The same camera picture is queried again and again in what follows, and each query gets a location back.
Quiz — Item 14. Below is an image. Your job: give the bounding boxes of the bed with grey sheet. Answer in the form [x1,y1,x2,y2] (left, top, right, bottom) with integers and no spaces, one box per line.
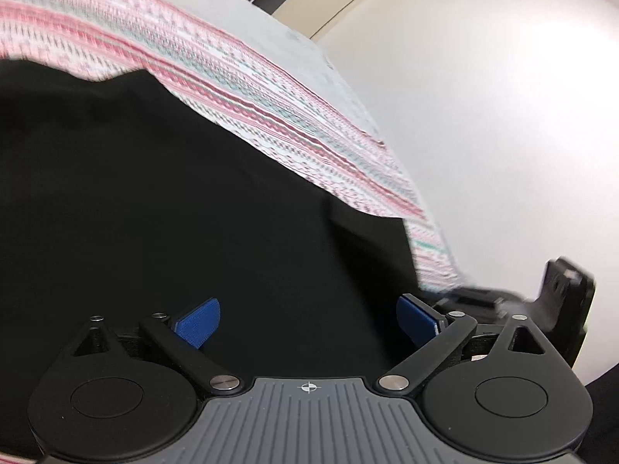
[159,0,388,148]

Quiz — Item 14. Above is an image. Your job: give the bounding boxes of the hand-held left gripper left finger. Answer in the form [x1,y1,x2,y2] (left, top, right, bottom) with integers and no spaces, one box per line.
[72,298,243,394]

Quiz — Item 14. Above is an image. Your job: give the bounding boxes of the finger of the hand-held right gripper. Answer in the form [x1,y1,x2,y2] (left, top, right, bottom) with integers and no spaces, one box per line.
[428,287,530,322]

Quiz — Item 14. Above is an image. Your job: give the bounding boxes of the black pants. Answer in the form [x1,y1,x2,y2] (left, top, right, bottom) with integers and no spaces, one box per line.
[0,60,421,460]

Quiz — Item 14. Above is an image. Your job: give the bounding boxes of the patterned red white blanket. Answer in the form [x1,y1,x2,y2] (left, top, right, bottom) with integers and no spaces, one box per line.
[0,0,467,295]

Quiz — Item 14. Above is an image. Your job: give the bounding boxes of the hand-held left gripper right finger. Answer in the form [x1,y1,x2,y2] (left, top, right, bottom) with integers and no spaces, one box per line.
[376,294,557,394]

